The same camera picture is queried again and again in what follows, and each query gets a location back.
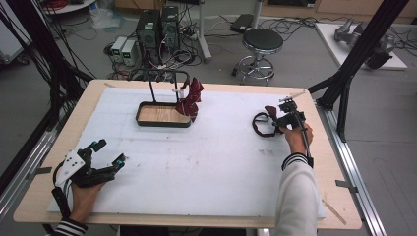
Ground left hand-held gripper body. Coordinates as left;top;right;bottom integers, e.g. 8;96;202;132
53;148;116;190

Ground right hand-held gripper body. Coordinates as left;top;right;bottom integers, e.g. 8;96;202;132
277;90;308;131

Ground black strap loop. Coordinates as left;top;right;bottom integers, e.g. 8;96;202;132
251;104;280;139

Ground black rack with wooden tray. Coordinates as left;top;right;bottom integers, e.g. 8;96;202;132
128;68;193;129

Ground striped dark red bow tie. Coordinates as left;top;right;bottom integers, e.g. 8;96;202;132
171;77;205;124

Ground person's right hand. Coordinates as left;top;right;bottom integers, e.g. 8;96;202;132
280;122;315;155

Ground person's left hand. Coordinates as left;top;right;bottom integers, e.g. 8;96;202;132
69;181;106;224

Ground white foam mat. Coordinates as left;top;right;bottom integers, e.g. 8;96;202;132
47;86;328;221

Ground black round stool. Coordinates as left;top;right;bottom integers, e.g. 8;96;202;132
231;28;285;88

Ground white floor board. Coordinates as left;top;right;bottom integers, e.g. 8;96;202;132
314;22;409;71

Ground black flat box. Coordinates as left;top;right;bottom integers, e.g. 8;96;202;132
229;13;256;34

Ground white power supply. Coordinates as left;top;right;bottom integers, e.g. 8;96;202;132
110;35;128;63
121;38;139;67

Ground thin wooden stick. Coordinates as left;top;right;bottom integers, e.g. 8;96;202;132
322;198;347;226

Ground grey table leg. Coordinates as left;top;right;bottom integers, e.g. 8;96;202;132
196;0;213;64

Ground black computer tower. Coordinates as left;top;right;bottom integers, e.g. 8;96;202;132
135;9;162;65
160;5;181;54

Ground clear plastic bag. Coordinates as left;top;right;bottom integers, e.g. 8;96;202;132
89;7;126;31

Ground grey case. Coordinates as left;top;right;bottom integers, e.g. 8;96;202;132
0;18;32;66

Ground white round table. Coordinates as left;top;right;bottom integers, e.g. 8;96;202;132
41;0;98;16

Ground right hand-held gripper cable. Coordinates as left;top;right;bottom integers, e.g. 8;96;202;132
294;110;315;169

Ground hand-held gripper cable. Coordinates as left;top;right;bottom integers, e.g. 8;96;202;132
50;161;73;221
294;110;315;169

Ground grey metal bracket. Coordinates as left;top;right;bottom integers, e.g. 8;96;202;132
334;179;360;195
25;166;53;181

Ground left hand-held gripper cable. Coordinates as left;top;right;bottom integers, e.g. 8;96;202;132
50;161;73;221

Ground aluminium rail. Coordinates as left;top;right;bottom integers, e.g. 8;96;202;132
315;99;388;236
0;129;64;221

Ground black floor cables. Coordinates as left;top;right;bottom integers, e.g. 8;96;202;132
219;14;332;42

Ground black frame post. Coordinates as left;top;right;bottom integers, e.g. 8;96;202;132
307;0;411;144
5;0;96;132

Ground tangle of floor cables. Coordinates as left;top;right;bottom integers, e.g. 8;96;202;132
103;6;206;82

